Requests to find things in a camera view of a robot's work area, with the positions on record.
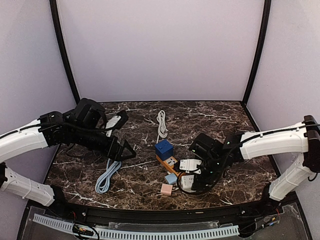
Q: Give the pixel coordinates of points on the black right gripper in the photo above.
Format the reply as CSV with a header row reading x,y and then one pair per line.
x,y
207,181

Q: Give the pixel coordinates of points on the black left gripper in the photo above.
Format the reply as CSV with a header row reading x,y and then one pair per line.
x,y
115,154

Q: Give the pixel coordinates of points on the light blue charger plug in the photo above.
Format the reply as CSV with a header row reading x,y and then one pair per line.
x,y
171,179

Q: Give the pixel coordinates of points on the orange power strip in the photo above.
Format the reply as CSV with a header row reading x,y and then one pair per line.
x,y
169,164

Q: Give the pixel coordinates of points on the dark blue cube socket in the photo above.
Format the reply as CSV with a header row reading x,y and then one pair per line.
x,y
164,150

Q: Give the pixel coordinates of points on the white cube socket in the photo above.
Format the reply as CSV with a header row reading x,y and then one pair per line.
x,y
186,182

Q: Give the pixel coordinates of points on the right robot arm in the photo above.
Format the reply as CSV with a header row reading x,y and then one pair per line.
x,y
301,139

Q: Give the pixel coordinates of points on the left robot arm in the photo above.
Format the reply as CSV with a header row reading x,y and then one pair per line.
x,y
51,130

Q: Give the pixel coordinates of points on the pink charger plug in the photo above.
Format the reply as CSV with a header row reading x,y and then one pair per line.
x,y
166,189

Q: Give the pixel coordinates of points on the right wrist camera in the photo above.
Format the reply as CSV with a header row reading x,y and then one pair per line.
x,y
205,147

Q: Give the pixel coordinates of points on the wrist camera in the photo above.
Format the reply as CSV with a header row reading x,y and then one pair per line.
x,y
205,147
88,113

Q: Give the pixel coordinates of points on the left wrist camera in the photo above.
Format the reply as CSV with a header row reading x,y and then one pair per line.
x,y
88,113

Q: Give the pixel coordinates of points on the black front table rail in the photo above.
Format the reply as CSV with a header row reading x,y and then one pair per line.
x,y
147,205

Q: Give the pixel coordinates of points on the black left frame post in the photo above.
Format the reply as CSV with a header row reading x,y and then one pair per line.
x,y
63,50

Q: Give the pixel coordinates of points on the black frame post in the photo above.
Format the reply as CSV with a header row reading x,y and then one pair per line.
x,y
63,50
258,52

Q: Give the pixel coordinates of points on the black right frame post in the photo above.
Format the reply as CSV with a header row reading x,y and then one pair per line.
x,y
258,52

